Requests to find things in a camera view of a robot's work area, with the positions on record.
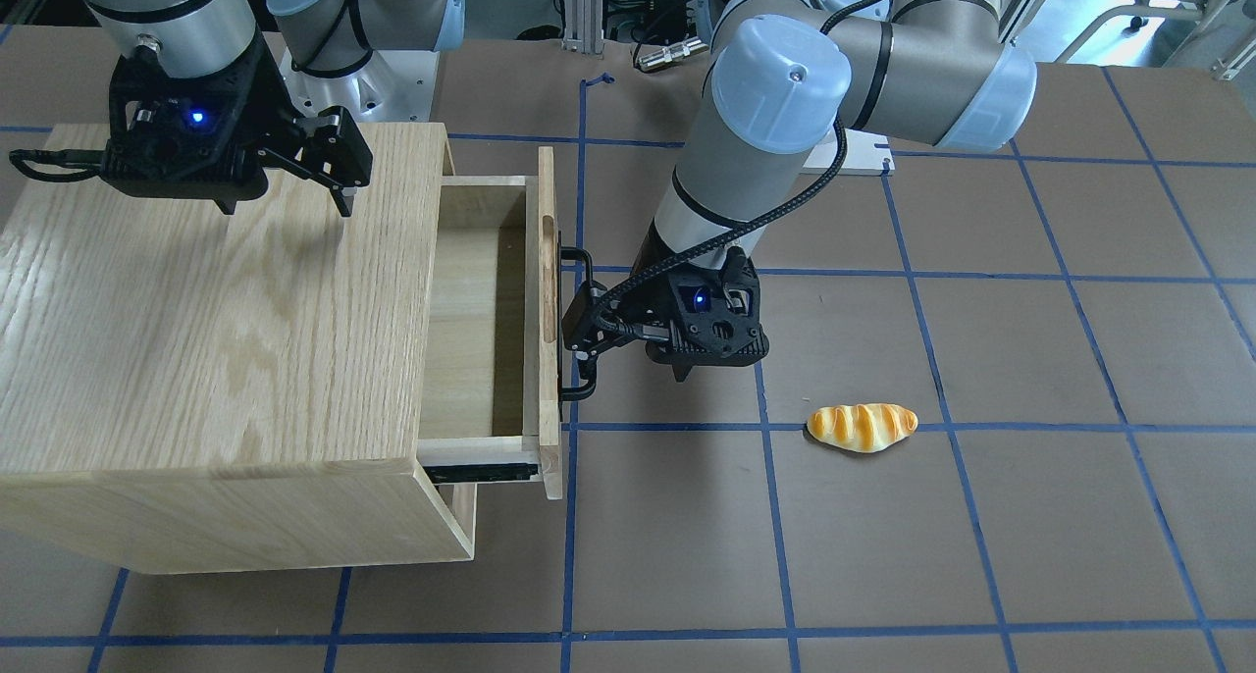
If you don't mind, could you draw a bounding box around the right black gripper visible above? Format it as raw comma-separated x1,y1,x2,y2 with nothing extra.
232,41,373,218

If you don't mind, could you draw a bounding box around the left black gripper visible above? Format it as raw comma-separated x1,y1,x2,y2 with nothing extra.
561,222,700,383

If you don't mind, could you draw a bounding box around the black drawer handle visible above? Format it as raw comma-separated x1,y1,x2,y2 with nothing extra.
559,245,604,404

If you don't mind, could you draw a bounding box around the wooden drawer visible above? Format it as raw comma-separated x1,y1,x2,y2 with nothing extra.
417,146,566,498

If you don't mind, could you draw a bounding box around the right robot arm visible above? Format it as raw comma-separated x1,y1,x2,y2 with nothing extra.
46,0,466,217

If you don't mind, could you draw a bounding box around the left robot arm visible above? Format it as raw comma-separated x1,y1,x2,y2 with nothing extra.
561,0,1037,401

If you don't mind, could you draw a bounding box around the wooden drawer cabinet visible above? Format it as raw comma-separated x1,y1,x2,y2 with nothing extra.
3,124,474,574

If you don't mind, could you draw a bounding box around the toy bread loaf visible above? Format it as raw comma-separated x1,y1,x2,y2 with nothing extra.
805,403,919,455

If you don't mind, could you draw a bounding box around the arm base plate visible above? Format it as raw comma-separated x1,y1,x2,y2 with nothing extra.
803,131,896,176
280,50,441,124

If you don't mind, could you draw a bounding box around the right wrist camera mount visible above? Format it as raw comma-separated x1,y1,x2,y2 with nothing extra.
9,34,269,213

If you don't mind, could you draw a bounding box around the black drawer slide rail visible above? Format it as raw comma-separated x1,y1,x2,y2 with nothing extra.
423,462,540,485

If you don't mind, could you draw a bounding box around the aluminium frame post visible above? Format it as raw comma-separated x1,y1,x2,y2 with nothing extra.
561,0,605,58

